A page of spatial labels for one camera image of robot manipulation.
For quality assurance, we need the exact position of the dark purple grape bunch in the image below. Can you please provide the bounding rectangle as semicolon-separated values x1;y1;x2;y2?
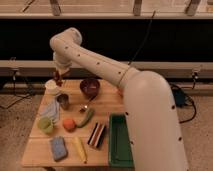
53;71;63;87

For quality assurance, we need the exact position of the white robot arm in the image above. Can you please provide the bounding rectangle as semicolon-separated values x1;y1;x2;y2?
50;28;189;171

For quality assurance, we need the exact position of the white paper cup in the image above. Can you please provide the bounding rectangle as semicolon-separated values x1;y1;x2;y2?
45;79;60;96

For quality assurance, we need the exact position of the small metal cup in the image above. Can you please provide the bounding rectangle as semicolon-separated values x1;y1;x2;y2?
56;94;70;110

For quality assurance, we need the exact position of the green plastic cup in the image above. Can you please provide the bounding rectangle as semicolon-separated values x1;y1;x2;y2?
37;117;53;134

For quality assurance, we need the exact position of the dark maroon bowl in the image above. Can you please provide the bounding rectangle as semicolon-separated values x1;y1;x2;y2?
80;78;100;98

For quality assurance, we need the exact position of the light blue cloth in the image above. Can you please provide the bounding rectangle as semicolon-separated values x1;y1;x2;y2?
40;99;60;123

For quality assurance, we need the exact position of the metal spoon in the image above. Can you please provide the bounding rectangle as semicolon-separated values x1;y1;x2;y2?
79;96;95;113

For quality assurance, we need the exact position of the green cucumber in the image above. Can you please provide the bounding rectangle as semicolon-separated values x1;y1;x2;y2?
77;108;95;128

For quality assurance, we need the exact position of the yellow banana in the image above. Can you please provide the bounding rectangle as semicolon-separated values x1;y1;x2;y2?
74;137;87;163

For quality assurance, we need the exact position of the striped red black block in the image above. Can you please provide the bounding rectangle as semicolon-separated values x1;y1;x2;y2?
87;123;106;149

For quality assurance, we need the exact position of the blue sponge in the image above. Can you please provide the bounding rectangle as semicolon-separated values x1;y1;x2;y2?
50;136;68;161

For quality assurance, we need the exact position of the green plastic tray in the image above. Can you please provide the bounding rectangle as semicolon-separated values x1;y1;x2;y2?
108;114;134;168

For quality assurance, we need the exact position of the blue power adapter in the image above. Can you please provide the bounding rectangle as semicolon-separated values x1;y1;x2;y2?
173;90;185;107

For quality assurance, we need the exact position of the black cable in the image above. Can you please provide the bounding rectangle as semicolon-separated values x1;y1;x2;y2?
128;9;157;66

